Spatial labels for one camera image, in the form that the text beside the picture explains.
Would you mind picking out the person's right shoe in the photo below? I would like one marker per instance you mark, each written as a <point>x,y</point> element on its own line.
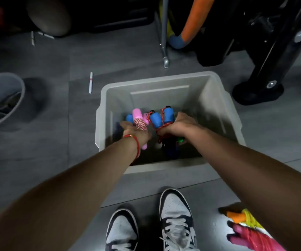
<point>176,219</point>

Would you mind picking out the multicoloured hula hoop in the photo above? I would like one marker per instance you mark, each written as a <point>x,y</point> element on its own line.
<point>192,23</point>

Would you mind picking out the brown ball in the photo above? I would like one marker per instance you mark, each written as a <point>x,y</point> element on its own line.
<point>48,15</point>

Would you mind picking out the white marker pen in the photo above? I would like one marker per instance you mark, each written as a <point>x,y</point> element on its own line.
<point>45,35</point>
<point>32,38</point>
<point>90,83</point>

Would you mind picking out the person's right hand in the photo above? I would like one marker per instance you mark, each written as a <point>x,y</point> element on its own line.
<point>182,126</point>

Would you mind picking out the black weight machine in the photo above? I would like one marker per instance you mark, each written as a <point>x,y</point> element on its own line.
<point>265,62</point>

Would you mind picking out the person's left forearm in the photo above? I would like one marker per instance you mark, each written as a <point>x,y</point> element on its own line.
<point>59,206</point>

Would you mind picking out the person's shoe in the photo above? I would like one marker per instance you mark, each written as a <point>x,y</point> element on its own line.
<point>121,230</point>
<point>176,219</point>

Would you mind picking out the grey plastic storage bin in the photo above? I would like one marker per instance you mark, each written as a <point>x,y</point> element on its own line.
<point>166,88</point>

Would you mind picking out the person's right forearm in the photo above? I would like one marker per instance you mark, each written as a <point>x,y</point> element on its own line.
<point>260,180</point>

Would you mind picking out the person's left shoe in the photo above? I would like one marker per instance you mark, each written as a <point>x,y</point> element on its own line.
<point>121,230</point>

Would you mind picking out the person's left hand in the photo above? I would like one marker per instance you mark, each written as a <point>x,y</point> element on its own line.
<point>136,134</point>

